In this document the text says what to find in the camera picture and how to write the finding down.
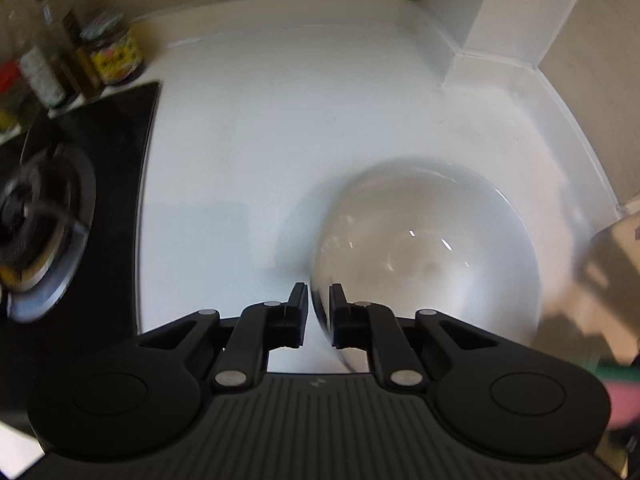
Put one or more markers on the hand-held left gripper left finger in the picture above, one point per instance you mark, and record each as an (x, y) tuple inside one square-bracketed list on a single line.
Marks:
[(299, 312)]

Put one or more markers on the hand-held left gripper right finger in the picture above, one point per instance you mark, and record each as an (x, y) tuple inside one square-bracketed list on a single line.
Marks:
[(337, 312)]

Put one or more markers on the white bowl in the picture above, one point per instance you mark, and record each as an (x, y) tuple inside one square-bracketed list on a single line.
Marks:
[(425, 240)]

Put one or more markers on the pink and green sponge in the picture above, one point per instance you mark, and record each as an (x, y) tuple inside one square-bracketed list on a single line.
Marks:
[(625, 400)]

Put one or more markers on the black glass gas stove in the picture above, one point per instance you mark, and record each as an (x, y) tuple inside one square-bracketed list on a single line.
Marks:
[(115, 210)]

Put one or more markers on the metal stove burner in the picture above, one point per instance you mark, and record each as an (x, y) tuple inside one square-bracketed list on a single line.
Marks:
[(45, 220)]

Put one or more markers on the jar with yellow label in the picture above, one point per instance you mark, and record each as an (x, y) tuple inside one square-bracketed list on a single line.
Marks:
[(115, 52)]

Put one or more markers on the dark olive bottle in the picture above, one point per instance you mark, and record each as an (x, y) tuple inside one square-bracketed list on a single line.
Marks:
[(82, 70)]

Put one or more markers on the green and yellow container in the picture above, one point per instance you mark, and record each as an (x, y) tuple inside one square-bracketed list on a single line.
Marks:
[(7, 120)]

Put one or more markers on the white-labelled bottle with black cap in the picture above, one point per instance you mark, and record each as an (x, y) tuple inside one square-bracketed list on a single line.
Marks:
[(42, 75)]

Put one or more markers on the red-lidded container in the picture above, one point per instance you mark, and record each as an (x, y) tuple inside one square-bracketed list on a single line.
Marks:
[(7, 77)]

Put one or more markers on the clear bottle with yellow cap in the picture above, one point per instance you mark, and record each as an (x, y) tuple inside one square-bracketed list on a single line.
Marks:
[(10, 15)]

